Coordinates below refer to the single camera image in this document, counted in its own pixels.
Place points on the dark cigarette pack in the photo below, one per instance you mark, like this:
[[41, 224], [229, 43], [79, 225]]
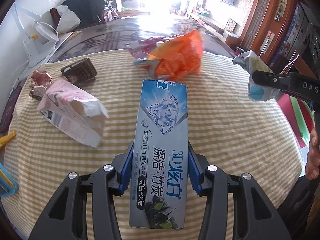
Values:
[[79, 72]]

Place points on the black bag on table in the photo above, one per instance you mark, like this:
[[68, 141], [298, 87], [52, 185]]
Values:
[[88, 11]]

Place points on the white blue milk carton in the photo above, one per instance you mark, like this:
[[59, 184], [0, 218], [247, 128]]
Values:
[[257, 71]]

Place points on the red bin with green rim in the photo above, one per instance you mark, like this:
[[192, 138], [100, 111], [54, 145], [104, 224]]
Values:
[[299, 116]]

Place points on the blue toothpaste box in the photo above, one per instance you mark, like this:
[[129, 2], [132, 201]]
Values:
[[159, 177]]

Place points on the white plastic bag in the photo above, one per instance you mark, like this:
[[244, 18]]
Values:
[[68, 19]]

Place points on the pink brown wrapper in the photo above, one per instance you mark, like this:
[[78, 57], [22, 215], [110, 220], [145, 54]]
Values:
[[40, 82]]

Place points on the pink foil wrapper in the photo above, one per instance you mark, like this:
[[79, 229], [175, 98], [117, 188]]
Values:
[[142, 48]]

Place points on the low TV cabinet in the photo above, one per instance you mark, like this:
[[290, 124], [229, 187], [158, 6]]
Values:
[[230, 39]]

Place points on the yellow clip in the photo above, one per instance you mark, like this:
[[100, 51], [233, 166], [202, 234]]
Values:
[[5, 139]]

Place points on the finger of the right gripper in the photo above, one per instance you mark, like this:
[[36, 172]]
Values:
[[296, 85]]

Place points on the white desk lamp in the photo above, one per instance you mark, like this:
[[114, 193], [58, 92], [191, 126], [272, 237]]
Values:
[[40, 41]]

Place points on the person right hand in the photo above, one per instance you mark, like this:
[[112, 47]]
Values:
[[313, 157]]

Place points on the torn pink white carton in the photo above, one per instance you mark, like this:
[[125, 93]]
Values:
[[74, 112]]

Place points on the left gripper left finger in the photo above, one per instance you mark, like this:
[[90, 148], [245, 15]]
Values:
[[64, 216]]

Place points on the blue plastic item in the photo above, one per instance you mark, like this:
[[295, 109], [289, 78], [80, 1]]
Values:
[[8, 185]]

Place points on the orange plastic bag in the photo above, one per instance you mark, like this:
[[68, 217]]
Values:
[[177, 57]]

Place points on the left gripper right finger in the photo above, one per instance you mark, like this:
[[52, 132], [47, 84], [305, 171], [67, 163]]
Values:
[[255, 217]]

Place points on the yellow striped tablecloth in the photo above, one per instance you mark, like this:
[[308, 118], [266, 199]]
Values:
[[236, 134]]

